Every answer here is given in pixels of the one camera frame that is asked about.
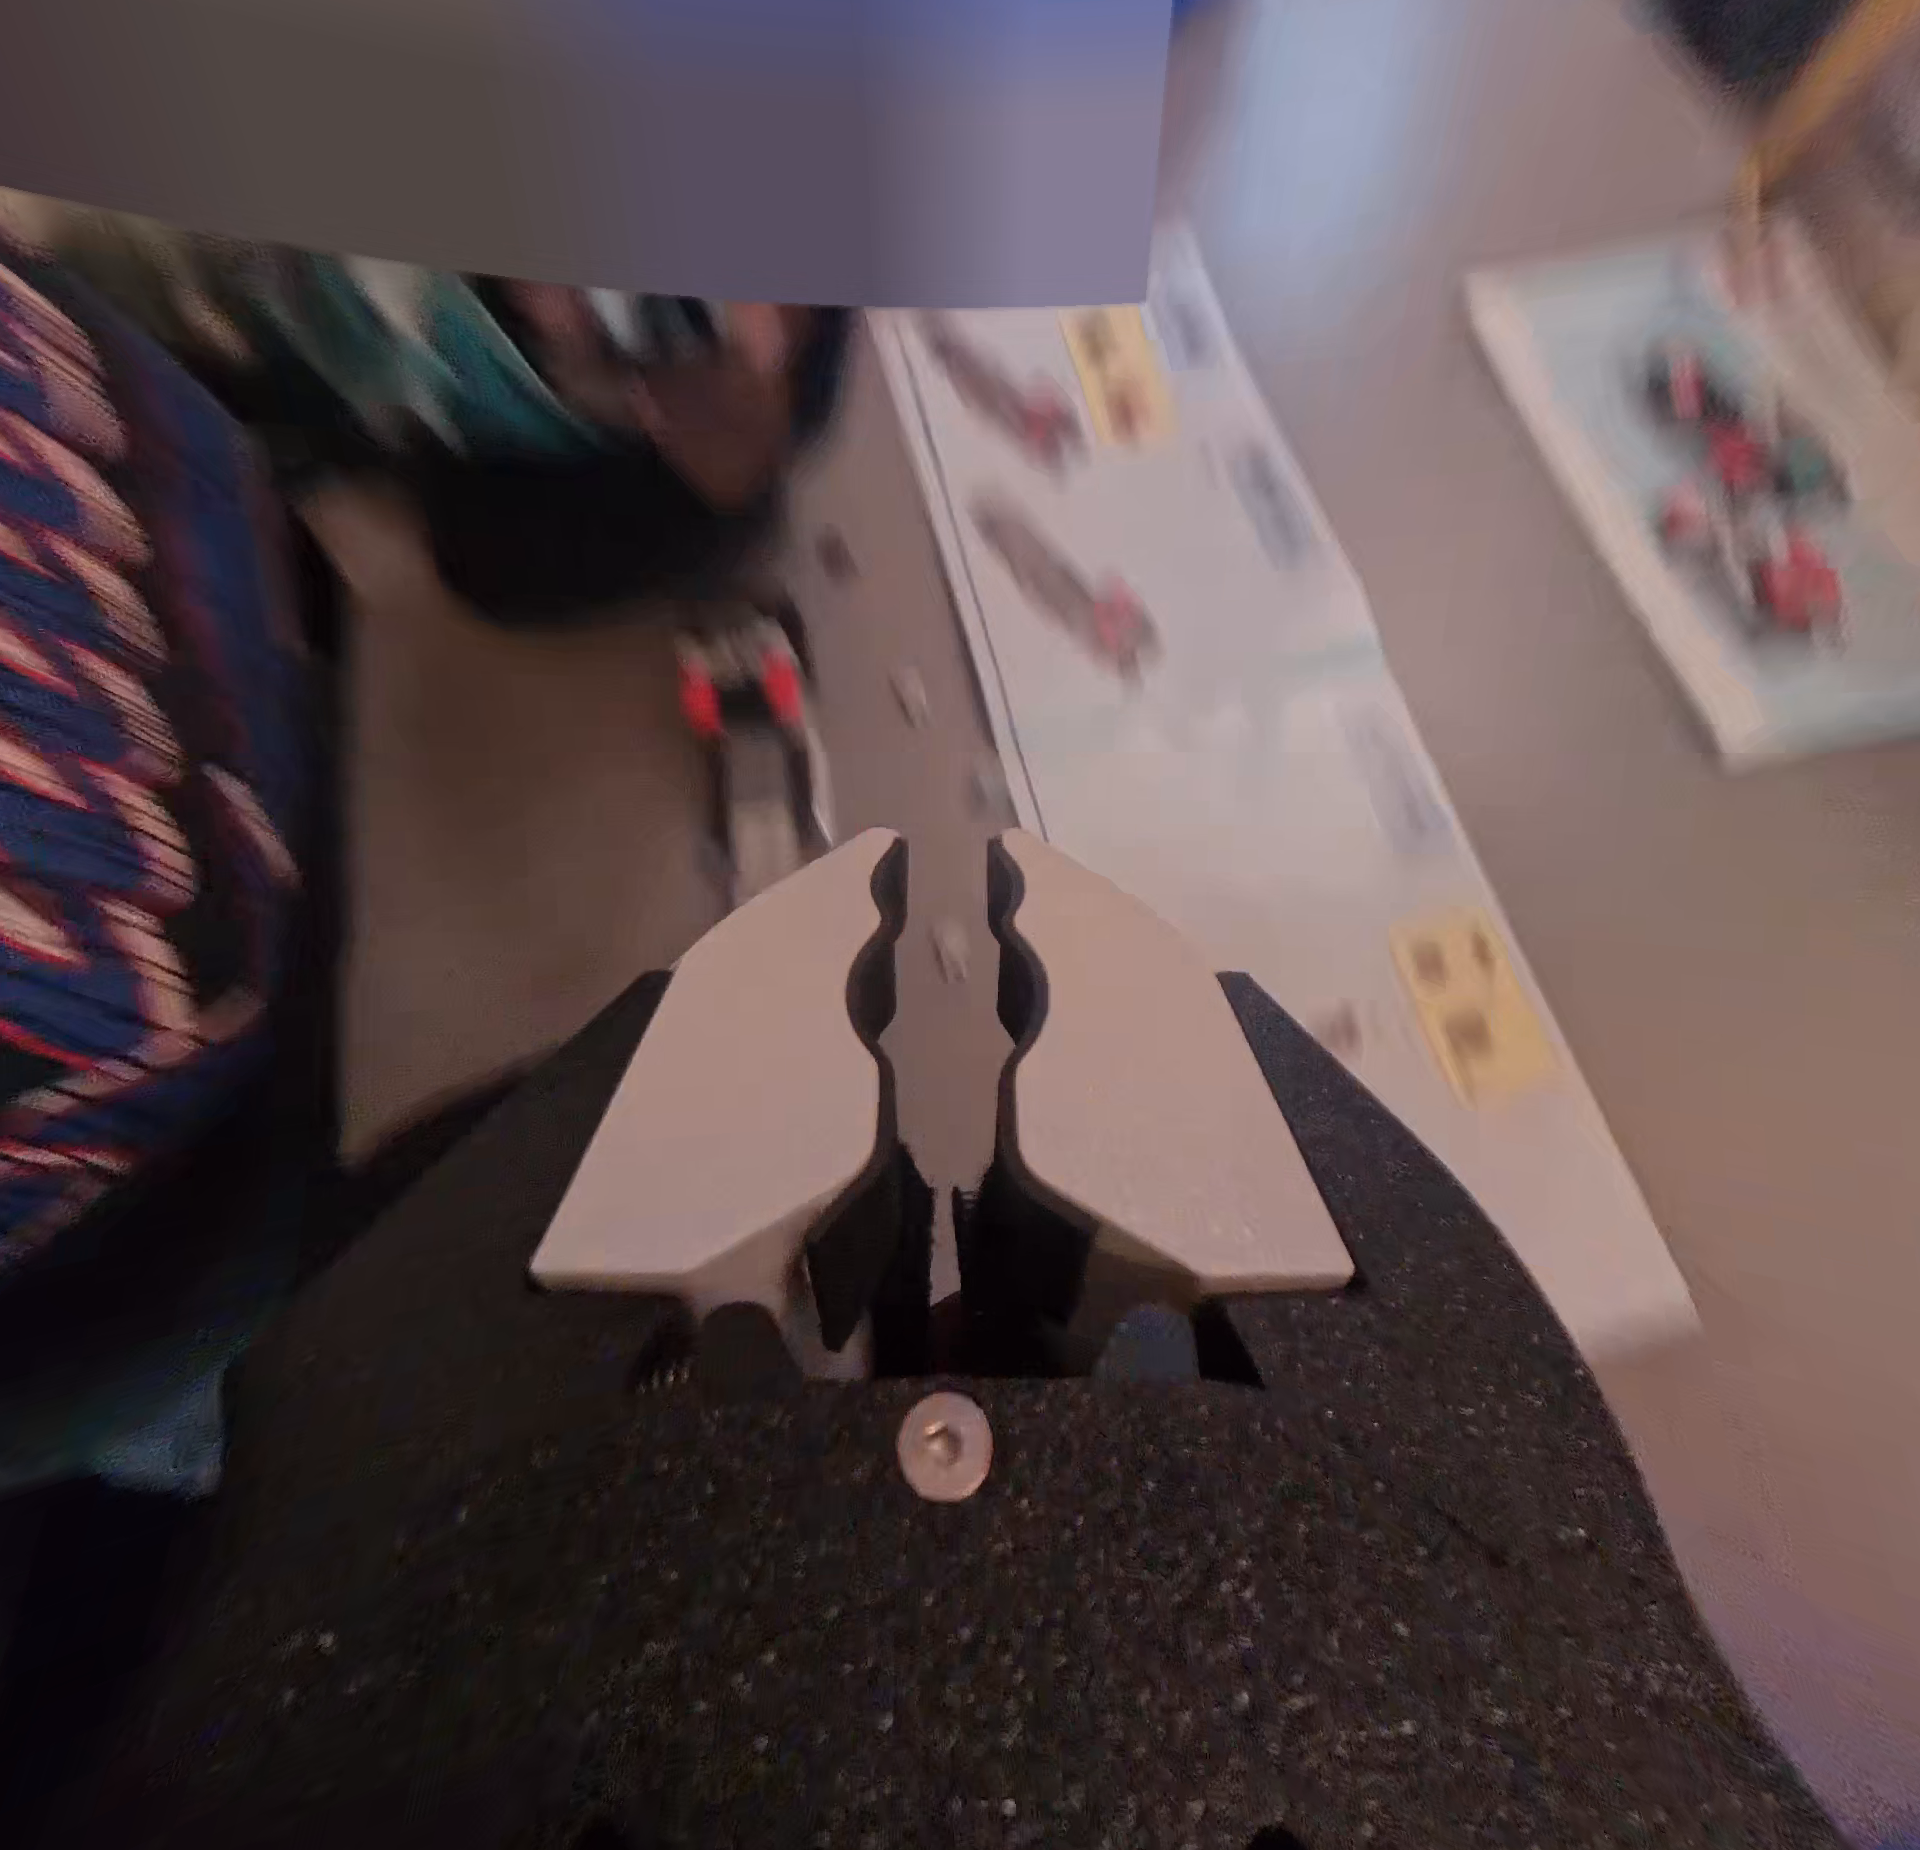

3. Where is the toy brick truck model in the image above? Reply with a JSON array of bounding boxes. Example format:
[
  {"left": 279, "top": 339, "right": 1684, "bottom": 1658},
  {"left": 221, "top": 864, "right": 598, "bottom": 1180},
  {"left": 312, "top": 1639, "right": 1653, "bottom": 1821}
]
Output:
[{"left": 668, "top": 617, "right": 839, "bottom": 898}]

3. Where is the person's left forearm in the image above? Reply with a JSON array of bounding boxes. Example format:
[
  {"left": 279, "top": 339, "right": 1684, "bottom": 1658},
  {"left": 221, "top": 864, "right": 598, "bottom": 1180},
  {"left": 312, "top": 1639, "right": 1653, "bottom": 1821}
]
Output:
[{"left": 196, "top": 252, "right": 617, "bottom": 464}]

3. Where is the grey desk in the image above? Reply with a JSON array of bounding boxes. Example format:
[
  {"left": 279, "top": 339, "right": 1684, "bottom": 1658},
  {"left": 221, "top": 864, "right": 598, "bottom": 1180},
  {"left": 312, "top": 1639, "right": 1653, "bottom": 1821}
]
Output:
[{"left": 294, "top": 0, "right": 1920, "bottom": 1850}]

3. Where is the toy set cardboard box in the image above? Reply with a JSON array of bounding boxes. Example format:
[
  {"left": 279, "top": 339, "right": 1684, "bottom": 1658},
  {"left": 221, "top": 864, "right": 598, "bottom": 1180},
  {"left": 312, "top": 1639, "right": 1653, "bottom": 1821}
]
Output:
[{"left": 1733, "top": 0, "right": 1920, "bottom": 239}]

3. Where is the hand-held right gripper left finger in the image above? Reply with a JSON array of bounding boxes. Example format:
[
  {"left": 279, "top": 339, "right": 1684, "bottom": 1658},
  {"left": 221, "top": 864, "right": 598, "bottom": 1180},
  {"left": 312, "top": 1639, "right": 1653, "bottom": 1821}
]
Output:
[{"left": 529, "top": 828, "right": 930, "bottom": 1384}]

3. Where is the person's left hand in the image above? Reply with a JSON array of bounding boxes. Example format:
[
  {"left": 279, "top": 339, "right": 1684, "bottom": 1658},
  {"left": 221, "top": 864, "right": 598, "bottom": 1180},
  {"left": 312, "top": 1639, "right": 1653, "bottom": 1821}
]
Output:
[{"left": 636, "top": 303, "right": 819, "bottom": 508}]

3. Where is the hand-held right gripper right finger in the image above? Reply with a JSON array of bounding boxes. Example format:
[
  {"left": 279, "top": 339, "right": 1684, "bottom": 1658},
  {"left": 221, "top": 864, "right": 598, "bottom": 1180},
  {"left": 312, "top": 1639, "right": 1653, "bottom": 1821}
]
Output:
[{"left": 952, "top": 828, "right": 1361, "bottom": 1384}]

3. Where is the open instruction booklet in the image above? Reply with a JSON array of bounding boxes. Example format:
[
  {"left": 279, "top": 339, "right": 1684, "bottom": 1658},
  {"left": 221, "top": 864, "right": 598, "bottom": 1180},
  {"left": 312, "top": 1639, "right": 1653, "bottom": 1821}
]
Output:
[{"left": 867, "top": 223, "right": 1705, "bottom": 1362}]

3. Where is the black dimpled wrist pad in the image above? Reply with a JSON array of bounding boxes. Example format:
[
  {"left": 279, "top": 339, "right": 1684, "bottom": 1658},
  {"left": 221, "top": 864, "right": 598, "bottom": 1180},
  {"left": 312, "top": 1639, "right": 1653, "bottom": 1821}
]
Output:
[{"left": 421, "top": 431, "right": 789, "bottom": 640}]

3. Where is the closed instruction booklet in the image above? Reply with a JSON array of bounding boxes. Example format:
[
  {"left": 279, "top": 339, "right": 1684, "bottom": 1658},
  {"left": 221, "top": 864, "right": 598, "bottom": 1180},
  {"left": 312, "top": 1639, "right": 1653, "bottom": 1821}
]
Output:
[{"left": 1464, "top": 216, "right": 1920, "bottom": 774}]

